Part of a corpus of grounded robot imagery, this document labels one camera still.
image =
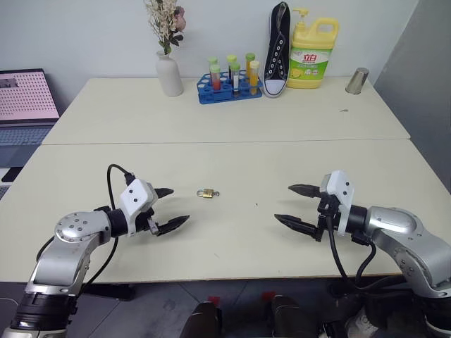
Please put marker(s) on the white sneaker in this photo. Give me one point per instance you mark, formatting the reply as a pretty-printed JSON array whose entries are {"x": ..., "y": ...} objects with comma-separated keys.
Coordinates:
[{"x": 361, "y": 324}]

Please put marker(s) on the black canvas sneaker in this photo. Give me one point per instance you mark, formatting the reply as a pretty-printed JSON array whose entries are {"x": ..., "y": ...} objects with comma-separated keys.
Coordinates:
[{"x": 276, "y": 63}]

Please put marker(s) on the black flat phone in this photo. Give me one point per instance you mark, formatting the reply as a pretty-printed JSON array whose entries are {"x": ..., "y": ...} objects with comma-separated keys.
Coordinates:
[{"x": 12, "y": 175}]

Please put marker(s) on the yellow-capped tube with orange liquid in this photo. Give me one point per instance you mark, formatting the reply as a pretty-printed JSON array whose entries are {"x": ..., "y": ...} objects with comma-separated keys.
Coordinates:
[{"x": 253, "y": 77}]

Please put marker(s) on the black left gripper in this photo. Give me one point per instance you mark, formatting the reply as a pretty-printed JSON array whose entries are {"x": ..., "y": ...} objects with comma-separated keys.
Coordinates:
[{"x": 144, "y": 222}]

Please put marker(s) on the green-capped tube with white label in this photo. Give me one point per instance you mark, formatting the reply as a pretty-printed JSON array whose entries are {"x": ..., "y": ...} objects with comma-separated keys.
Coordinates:
[{"x": 235, "y": 79}]

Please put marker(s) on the open laptop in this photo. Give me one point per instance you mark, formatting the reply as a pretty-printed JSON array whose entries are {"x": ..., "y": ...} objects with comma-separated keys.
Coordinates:
[{"x": 24, "y": 105}]

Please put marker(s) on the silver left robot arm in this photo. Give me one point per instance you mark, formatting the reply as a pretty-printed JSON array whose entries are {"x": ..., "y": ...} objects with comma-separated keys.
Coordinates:
[{"x": 70, "y": 229}]

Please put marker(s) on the steel metal cup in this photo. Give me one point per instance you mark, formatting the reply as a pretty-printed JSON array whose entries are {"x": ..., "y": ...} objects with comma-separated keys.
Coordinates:
[{"x": 357, "y": 81}]

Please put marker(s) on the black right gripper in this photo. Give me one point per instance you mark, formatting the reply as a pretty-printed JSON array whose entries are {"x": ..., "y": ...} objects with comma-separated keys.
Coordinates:
[{"x": 326, "y": 211}]

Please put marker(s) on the green-capped tube with orange liquid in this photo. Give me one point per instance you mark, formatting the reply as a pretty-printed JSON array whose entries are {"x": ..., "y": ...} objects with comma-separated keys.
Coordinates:
[{"x": 249, "y": 58}]

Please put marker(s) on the white ceramic vase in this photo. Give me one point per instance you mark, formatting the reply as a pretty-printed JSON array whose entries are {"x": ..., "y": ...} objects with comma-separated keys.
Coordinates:
[{"x": 170, "y": 77}]

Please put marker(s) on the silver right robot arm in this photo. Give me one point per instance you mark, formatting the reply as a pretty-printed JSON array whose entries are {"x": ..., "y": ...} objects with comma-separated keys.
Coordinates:
[{"x": 394, "y": 222}]

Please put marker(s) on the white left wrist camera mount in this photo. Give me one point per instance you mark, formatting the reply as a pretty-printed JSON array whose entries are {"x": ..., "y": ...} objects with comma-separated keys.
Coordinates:
[{"x": 135, "y": 197}]

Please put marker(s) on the blue test tube rack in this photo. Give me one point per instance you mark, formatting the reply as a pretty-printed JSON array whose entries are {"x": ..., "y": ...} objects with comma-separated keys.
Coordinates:
[{"x": 211, "y": 96}]

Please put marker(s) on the green-capped test tube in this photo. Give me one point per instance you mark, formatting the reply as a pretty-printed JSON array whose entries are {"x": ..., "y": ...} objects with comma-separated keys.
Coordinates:
[{"x": 212, "y": 61}]

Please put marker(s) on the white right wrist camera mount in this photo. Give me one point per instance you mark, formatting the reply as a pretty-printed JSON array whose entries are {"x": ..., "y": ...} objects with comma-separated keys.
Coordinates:
[{"x": 340, "y": 186}]

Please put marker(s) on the dried flower bouquet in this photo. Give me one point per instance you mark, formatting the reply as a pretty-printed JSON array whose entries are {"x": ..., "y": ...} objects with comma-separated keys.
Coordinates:
[{"x": 165, "y": 21}]

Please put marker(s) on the green-capped tube with red liquid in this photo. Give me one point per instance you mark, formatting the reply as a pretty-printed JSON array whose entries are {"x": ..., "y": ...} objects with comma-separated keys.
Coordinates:
[{"x": 215, "y": 79}]

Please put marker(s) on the small brass padlock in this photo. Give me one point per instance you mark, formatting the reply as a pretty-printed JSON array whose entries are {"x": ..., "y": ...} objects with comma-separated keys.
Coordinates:
[{"x": 206, "y": 193}]

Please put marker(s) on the dark rounded shape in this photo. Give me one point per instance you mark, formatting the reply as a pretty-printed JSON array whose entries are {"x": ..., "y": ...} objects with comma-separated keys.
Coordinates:
[
  {"x": 206, "y": 322},
  {"x": 287, "y": 317}
]

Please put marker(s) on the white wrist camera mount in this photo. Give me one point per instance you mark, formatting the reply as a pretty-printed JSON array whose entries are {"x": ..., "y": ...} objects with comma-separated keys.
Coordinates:
[
  {"x": 340, "y": 186},
  {"x": 135, "y": 197}
]

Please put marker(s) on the yellow-green capped test tube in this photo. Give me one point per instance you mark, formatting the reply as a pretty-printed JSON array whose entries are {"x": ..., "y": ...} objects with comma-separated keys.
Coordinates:
[{"x": 231, "y": 60}]

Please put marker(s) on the yellow detergent pump bottle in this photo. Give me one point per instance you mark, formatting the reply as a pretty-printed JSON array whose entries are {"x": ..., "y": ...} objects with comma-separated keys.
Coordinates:
[{"x": 310, "y": 49}]

